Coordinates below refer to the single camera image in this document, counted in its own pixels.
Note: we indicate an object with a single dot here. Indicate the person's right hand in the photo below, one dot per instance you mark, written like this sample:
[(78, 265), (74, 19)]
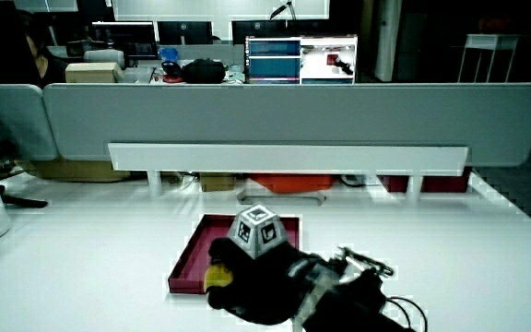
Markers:
[(265, 281)]

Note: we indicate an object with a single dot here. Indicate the orange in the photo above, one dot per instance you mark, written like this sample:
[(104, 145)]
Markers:
[(217, 276)]

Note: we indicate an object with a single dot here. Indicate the dark red plate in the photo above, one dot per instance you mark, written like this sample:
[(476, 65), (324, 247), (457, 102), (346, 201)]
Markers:
[(192, 267)]

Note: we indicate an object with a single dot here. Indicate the person's right forearm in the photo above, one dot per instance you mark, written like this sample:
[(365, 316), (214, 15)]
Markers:
[(353, 304)]

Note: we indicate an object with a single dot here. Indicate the orange box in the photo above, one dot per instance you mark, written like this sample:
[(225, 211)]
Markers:
[(293, 182)]

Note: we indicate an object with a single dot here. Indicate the metal wrist clip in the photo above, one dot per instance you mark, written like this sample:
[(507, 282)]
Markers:
[(367, 261)]

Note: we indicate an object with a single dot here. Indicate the small cardboard box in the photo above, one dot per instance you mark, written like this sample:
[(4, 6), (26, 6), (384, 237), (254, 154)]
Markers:
[(217, 182)]

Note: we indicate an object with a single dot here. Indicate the white desk shelf riser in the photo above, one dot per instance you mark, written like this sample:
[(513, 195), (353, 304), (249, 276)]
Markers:
[(288, 158)]

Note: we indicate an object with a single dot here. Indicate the wide grey partition panel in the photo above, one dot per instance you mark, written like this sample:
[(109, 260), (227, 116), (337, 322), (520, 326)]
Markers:
[(293, 113)]

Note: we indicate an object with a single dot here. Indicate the dark red box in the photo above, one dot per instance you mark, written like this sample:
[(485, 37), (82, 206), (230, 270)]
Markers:
[(440, 184)]

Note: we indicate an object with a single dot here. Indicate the black bag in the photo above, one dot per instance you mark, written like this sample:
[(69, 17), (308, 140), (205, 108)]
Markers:
[(203, 71)]

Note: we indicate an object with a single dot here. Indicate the wooden tray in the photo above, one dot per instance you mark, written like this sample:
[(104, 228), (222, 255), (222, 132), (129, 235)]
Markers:
[(76, 169)]

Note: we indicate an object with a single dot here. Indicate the lit computer monitor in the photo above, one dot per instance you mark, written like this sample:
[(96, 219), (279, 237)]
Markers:
[(300, 60)]

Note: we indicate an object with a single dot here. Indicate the blue container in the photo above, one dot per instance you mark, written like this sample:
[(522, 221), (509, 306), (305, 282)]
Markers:
[(169, 54)]

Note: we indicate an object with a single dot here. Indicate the small dark monitor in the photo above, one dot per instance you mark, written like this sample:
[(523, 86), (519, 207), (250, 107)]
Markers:
[(258, 30), (185, 32)]

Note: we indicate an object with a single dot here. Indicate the black flat tool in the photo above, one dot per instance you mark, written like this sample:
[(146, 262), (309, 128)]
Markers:
[(23, 201)]

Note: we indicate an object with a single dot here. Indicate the white pillar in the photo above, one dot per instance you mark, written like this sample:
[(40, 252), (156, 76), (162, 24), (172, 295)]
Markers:
[(387, 41)]

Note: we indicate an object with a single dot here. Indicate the large cardboard box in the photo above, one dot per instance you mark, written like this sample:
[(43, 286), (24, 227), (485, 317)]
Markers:
[(91, 72)]

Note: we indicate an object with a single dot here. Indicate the large dark monitor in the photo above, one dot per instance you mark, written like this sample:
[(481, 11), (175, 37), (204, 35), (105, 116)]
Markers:
[(127, 39)]

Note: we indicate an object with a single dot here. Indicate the narrow grey partition panel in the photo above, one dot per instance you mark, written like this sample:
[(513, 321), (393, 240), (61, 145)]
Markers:
[(12, 120)]

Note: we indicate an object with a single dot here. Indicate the white side table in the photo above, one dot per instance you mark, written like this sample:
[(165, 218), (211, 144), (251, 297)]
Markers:
[(491, 42)]

